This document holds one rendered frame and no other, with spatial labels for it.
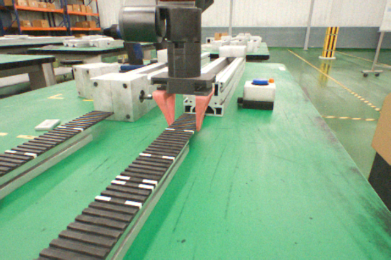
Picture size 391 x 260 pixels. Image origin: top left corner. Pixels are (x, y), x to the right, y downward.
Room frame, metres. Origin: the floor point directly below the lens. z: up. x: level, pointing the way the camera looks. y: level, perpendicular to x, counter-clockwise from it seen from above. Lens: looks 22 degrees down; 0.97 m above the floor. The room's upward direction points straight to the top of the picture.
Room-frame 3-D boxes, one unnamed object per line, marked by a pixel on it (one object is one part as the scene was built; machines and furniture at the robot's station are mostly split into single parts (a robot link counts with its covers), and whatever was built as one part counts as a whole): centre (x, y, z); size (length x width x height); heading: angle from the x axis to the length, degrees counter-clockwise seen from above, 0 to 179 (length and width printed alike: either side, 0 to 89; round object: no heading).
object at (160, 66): (1.02, 0.07, 0.82); 0.80 x 0.10 x 0.09; 166
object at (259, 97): (0.67, -0.17, 0.81); 0.10 x 0.08 x 0.06; 76
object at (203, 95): (0.43, 0.01, 0.85); 0.07 x 0.07 x 0.09; 76
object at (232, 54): (1.22, -0.18, 0.87); 0.16 x 0.11 x 0.07; 166
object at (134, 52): (1.03, 0.28, 0.89); 0.20 x 0.08 x 0.22; 84
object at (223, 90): (0.98, -0.12, 0.82); 0.80 x 0.10 x 0.09; 166
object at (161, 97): (0.44, 0.03, 0.85); 0.07 x 0.07 x 0.09; 76
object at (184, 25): (0.44, 0.02, 0.98); 0.07 x 0.06 x 0.07; 83
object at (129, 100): (0.59, 0.16, 0.83); 0.12 x 0.09 x 0.10; 76
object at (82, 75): (0.78, 0.30, 0.83); 0.11 x 0.10 x 0.10; 55
